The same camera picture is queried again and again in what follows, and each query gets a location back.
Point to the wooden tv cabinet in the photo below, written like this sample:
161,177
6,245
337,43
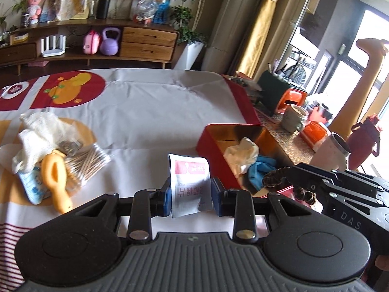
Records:
146,38

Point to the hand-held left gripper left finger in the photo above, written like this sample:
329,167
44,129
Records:
165,200

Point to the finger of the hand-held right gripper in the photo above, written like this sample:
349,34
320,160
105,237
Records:
316,193
307,172

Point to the cream glove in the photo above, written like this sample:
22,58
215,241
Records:
243,153

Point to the white and pink packet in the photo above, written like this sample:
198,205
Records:
188,188

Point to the red tin box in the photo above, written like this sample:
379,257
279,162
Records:
209,146

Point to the clear plastic bag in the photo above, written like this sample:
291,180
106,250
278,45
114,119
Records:
146,7

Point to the orange plastic stool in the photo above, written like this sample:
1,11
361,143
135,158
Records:
291,97

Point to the beige rounded chair back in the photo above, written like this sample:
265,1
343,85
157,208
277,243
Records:
121,6

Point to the orange giraffe toy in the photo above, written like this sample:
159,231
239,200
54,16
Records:
361,82

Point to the white cup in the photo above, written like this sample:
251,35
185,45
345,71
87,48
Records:
328,155

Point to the pink flat box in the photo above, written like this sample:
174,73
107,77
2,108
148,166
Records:
39,63

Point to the blue patterned tissue pack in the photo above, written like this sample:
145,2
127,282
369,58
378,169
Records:
32,185

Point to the white router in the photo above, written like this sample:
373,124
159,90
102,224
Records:
53,53

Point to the white gauze cloth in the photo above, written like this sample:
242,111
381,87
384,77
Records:
29,150

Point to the pink doll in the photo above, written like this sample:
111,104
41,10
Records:
35,4

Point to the blue crumpled cloth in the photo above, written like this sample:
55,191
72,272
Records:
258,170

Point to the bag of cotton swabs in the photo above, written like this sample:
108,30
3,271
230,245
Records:
86,161

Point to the gold curtain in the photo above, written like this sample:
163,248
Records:
264,27

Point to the printed tablecloth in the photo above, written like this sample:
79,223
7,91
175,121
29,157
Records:
146,112

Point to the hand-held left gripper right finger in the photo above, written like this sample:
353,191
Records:
217,198

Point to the pink toy case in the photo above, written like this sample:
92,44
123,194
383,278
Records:
91,42

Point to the small clear packet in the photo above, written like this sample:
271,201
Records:
70,146

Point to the black speaker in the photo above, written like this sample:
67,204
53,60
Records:
103,9

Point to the red water bottle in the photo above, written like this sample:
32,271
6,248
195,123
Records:
363,140

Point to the green potted tree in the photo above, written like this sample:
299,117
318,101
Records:
185,15

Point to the yellow cardboard box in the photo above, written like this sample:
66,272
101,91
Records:
18,38

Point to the small potted plant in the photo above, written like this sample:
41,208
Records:
9,15

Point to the dark green box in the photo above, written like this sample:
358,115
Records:
272,92

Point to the white planter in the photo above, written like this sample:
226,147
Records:
190,56

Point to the grey mug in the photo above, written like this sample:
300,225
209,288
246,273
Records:
291,120

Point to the purple kettlebell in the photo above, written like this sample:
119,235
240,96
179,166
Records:
109,45

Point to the orange container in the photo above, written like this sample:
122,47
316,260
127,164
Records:
314,135

